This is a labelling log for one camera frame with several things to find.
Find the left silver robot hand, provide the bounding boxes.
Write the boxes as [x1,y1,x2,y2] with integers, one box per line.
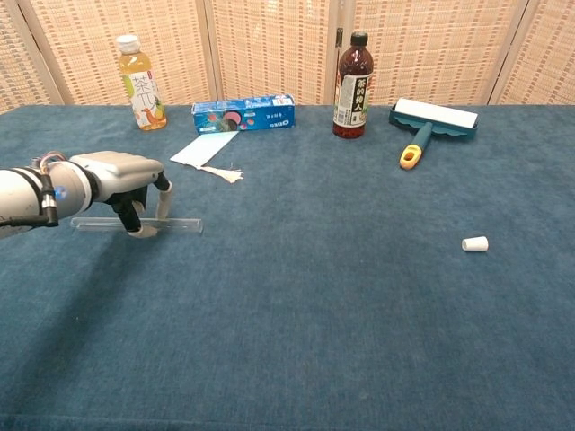
[69,151,173,239]

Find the transparent glass test tube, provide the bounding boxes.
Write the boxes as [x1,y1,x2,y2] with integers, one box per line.
[70,216,204,235]

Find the small white cap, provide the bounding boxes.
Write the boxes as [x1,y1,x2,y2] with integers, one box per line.
[461,235,490,253]

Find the yellow tea bottle white cap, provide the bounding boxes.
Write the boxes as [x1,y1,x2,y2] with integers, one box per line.
[116,34,168,132]

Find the woven bamboo screen panel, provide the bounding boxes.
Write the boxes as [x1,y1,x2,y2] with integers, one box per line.
[204,0,343,107]
[341,0,531,107]
[489,0,575,107]
[0,0,64,116]
[17,0,217,107]

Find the dark tea bottle black cap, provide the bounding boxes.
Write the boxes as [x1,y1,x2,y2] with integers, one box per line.
[332,31,376,140]

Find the blue table cloth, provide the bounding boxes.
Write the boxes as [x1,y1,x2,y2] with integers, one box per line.
[0,104,575,431]

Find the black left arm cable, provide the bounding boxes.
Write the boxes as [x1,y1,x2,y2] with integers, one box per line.
[0,214,60,228]

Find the teal lint roller yellow handle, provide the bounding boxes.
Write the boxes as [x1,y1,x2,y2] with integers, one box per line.
[388,97,480,172]

